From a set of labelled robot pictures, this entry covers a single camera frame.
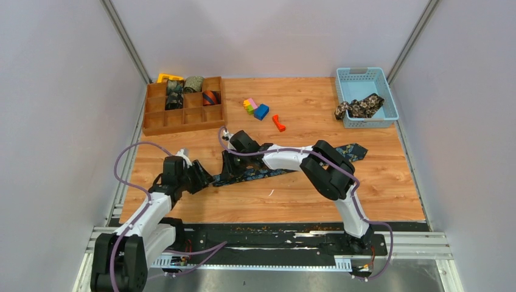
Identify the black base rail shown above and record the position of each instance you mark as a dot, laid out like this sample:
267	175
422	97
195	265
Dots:
294	245

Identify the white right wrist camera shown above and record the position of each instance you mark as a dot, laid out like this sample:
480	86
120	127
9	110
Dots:
226	135

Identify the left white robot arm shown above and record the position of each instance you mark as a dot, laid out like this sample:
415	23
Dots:
121	259

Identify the blue toy block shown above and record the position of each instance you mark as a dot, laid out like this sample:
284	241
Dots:
261	111

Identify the rolled dark green tie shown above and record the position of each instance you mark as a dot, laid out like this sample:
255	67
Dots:
174	86

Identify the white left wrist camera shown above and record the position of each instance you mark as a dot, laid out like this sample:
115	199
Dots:
183	153

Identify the brown floral necktie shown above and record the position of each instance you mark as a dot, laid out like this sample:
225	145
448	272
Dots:
365	108

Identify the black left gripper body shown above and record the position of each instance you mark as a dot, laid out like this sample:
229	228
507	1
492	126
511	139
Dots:
182	180

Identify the red toy block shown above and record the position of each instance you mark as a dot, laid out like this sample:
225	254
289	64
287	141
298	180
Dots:
278	124

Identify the rolled orange striped tie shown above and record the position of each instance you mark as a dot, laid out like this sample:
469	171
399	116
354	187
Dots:
210	98

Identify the rolled camouflage tie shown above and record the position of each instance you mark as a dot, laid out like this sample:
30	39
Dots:
174	101

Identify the yellow plastic object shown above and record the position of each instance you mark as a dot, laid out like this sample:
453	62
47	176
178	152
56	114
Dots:
162	77

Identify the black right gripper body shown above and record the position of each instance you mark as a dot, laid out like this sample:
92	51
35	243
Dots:
233	150

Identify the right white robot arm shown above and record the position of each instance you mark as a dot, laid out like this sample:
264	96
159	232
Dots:
331	174

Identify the rolled olive tie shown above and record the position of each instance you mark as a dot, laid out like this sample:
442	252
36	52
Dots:
193	84

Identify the light blue plastic basket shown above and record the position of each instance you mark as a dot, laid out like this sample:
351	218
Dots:
355	86

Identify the wooden compartment tray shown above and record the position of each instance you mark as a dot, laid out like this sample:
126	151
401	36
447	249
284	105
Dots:
194	116

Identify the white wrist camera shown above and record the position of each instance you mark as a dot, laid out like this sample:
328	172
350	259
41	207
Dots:
183	153
226	135

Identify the blue patterned necktie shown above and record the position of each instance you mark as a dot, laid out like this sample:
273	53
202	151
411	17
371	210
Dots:
352	152

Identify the pink toy block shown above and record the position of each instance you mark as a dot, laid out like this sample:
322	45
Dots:
252	103

